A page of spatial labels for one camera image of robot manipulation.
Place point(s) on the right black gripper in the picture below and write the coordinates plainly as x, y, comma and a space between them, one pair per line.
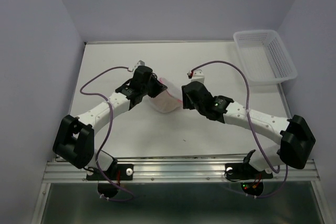
186, 103

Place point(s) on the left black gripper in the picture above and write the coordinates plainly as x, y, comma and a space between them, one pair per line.
159, 87

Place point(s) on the white mesh laundry bag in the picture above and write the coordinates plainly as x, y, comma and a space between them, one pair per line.
169, 100

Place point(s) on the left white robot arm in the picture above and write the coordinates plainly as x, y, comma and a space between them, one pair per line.
75, 137

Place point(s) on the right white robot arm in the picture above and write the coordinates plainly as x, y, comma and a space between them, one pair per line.
293, 139

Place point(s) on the white plastic basket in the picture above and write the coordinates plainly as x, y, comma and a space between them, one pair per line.
264, 57

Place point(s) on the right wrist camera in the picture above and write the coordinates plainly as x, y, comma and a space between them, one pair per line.
196, 75

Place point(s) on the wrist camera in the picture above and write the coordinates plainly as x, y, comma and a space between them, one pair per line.
196, 75
140, 63

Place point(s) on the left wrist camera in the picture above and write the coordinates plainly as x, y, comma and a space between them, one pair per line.
140, 63

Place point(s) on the aluminium mounting rail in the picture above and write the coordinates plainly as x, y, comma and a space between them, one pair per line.
152, 170

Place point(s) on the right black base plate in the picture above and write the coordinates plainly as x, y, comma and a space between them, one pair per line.
235, 172

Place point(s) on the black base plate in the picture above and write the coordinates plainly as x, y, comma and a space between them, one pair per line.
235, 172
116, 172

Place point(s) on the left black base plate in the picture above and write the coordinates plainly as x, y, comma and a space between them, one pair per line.
116, 172

